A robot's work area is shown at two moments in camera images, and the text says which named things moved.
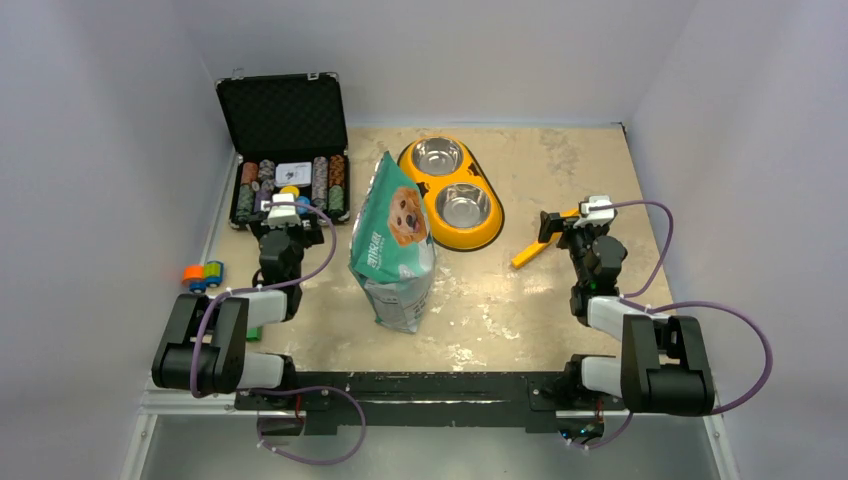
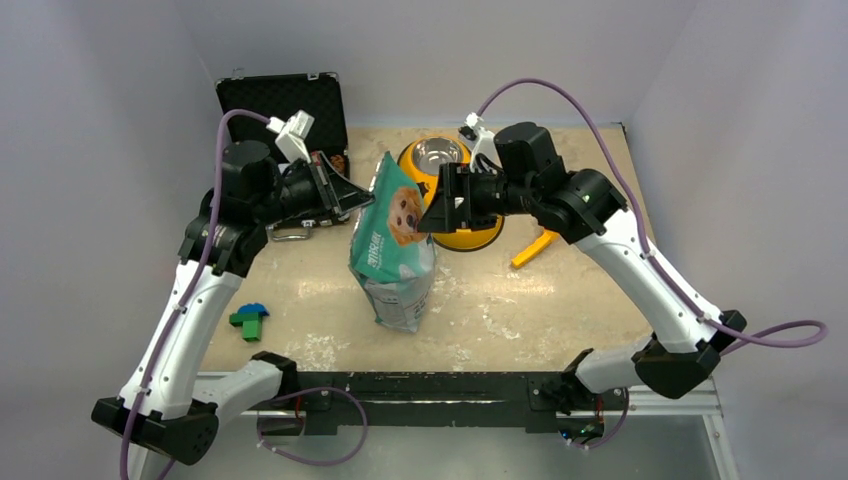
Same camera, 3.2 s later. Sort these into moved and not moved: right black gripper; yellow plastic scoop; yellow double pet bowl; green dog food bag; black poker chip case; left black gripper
Moved: left black gripper; right black gripper
Not moved: yellow plastic scoop; green dog food bag; black poker chip case; yellow double pet bowl
